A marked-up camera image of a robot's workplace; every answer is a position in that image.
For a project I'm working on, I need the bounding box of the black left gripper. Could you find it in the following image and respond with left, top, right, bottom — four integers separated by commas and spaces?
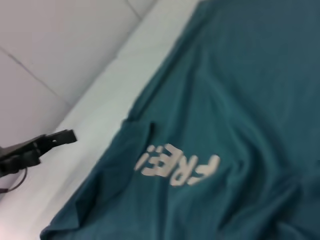
0, 128, 79, 177

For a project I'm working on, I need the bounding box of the left arm cable with plug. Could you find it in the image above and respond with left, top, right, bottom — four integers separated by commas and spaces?
0, 166, 29, 195

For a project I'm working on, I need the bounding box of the teal T-shirt with beige print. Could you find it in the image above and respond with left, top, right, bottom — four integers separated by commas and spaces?
39, 0, 320, 240

